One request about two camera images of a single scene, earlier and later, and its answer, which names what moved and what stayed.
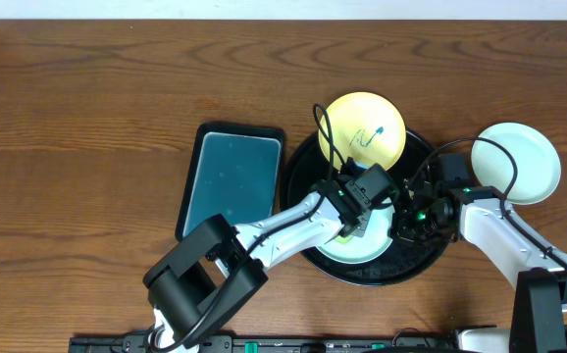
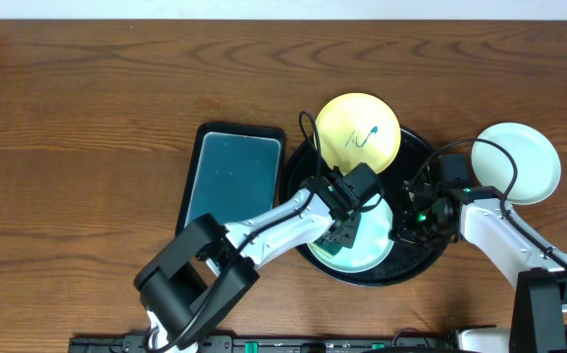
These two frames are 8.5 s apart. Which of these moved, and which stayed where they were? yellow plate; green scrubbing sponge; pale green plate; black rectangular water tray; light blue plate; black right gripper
Moved: green scrubbing sponge; light blue plate
Stayed: yellow plate; black right gripper; pale green plate; black rectangular water tray
